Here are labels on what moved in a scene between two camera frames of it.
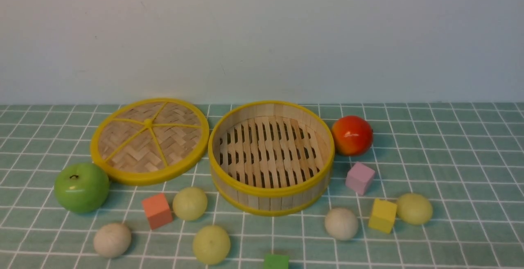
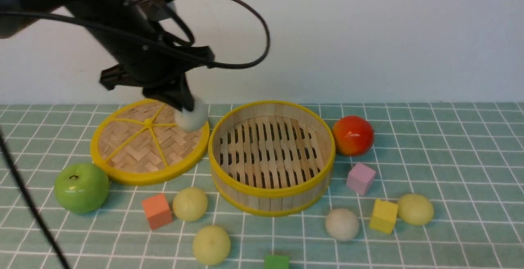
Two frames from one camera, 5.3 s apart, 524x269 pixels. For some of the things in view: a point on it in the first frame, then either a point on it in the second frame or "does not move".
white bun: x=341 y=224 does not move
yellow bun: x=190 y=203 does not move
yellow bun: x=211 y=244 does not move
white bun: x=112 y=240 → x=193 y=120
